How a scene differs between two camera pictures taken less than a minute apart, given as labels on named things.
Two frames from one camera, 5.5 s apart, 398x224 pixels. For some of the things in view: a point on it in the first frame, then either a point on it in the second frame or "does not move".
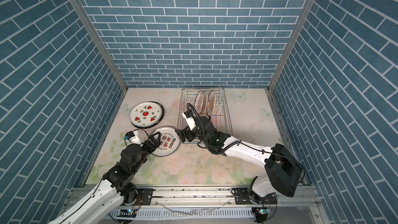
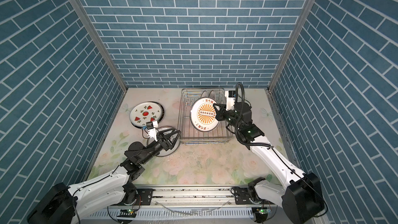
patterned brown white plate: x=170 y=143 does not move
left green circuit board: x=127 y=213 does not move
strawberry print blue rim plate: x=145 y=114 does not move
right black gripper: x=183 y=135 -> x=221 y=113
